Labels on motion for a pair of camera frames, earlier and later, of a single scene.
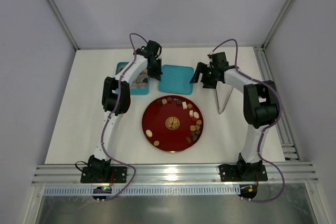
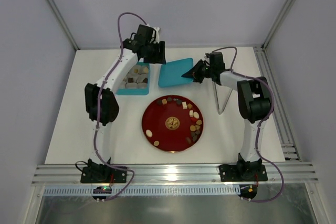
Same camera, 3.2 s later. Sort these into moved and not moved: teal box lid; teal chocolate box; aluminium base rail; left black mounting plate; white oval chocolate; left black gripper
Moved: teal box lid; left black gripper
Not moved: aluminium base rail; teal chocolate box; left black mounting plate; white oval chocolate
